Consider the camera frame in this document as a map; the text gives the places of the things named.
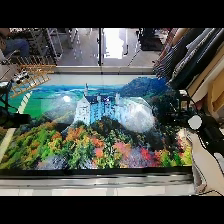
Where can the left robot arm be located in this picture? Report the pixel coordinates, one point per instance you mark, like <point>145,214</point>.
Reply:
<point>13,120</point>

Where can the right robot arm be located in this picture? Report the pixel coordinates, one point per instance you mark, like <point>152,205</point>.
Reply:
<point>209,131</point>

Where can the row of hanging clothes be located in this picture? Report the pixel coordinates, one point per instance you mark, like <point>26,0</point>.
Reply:
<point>186,56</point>

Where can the person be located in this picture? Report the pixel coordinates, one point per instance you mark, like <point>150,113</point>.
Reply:
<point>15,43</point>

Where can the silver frame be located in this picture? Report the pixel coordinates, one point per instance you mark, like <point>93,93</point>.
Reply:
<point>93,186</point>

